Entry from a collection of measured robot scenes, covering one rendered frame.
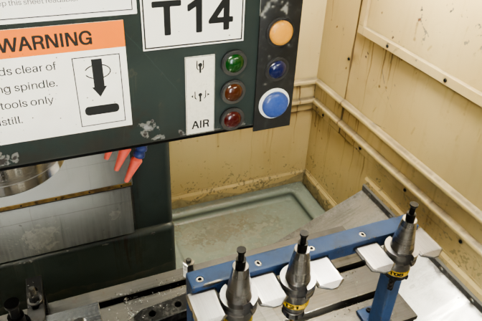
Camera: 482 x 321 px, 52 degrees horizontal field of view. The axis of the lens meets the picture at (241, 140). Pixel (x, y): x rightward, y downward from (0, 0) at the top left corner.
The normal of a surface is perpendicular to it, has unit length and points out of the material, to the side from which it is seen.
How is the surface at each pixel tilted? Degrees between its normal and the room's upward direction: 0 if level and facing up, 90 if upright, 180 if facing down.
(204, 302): 0
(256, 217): 0
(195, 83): 90
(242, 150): 90
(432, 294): 24
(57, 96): 90
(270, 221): 0
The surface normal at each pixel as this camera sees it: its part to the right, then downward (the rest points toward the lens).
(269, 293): 0.04, -0.85
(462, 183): -0.93, 0.17
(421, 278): -0.33, -0.70
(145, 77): 0.37, 0.51
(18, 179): 0.57, 0.46
